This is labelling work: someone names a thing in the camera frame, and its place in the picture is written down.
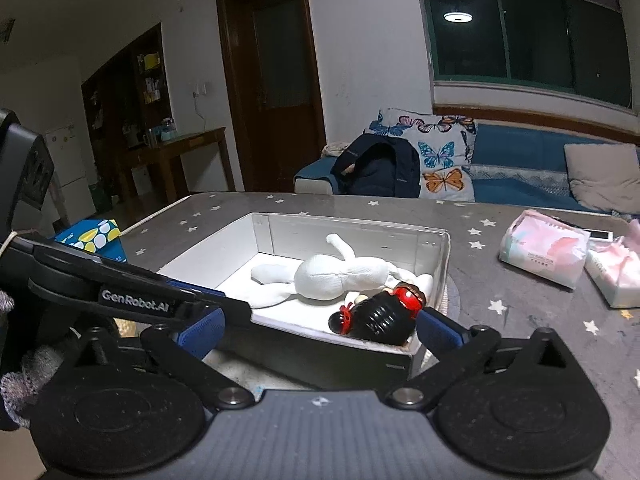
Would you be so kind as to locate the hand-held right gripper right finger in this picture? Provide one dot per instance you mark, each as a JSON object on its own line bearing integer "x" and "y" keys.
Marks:
{"x": 441, "y": 332}

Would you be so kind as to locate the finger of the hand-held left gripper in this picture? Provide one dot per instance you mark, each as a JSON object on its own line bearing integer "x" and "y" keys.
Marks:
{"x": 197, "y": 290}
{"x": 220, "y": 310}

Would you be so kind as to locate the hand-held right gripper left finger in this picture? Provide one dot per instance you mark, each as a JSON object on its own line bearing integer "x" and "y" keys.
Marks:
{"x": 202, "y": 334}

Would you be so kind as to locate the white cloth doll black hair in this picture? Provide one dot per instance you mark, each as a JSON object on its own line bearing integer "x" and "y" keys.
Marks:
{"x": 325, "y": 275}

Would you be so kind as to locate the white cardboard box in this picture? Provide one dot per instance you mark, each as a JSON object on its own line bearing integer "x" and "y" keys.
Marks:
{"x": 350, "y": 235}

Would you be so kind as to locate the person's left hand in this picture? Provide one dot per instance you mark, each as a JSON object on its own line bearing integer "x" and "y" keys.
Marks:
{"x": 20, "y": 385}

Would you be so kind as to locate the blue dotted tissue box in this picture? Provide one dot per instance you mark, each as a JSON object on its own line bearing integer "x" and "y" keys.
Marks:
{"x": 95, "y": 237}

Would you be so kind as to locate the white refrigerator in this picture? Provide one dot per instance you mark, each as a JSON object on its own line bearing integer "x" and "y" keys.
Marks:
{"x": 67, "y": 160}

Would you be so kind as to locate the pink tissue pack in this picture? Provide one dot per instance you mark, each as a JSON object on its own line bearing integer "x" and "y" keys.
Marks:
{"x": 542, "y": 250}
{"x": 615, "y": 280}

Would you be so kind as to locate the wooden side table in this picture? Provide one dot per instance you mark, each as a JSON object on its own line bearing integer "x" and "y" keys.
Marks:
{"x": 195, "y": 140}

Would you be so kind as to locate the blue lidded jar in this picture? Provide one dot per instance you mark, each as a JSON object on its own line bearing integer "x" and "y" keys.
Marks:
{"x": 167, "y": 131}

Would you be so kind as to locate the dark blue backpack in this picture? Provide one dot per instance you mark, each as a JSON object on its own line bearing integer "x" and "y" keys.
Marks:
{"x": 380, "y": 170}

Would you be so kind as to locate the butterfly print pillow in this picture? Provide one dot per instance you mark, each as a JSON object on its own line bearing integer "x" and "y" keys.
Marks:
{"x": 440, "y": 155}

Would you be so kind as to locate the white smartphone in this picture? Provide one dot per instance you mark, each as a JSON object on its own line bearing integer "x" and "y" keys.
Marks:
{"x": 600, "y": 234}

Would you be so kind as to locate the dark wooden shelf cabinet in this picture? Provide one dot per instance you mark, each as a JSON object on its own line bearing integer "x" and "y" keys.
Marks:
{"x": 125, "y": 90}

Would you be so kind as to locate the blue sofa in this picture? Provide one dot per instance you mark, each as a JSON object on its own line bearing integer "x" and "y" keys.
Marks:
{"x": 520, "y": 152}

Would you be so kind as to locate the beige cloth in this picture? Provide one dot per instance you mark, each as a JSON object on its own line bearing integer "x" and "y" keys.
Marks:
{"x": 337, "y": 149}

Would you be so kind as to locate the grey cushion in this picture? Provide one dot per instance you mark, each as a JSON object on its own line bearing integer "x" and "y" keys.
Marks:
{"x": 605, "y": 175}

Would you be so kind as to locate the dark wooden door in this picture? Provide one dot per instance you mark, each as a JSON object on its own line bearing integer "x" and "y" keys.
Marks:
{"x": 275, "y": 75}

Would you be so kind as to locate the green framed window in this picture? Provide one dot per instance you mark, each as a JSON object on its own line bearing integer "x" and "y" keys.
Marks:
{"x": 525, "y": 30}

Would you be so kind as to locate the white wall socket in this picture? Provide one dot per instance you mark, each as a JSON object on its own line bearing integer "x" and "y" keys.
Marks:
{"x": 200, "y": 90}

